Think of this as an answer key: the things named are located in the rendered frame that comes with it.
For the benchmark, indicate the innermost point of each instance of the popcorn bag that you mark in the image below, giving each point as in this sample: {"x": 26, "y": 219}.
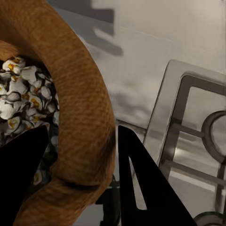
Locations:
{"x": 85, "y": 156}

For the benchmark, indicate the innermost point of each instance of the burner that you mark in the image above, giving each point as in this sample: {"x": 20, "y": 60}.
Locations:
{"x": 186, "y": 138}

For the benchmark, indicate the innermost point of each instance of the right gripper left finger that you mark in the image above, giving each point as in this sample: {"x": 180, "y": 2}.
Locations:
{"x": 19, "y": 160}

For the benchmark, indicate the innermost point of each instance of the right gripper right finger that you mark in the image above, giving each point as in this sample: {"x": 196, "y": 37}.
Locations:
{"x": 164, "y": 207}

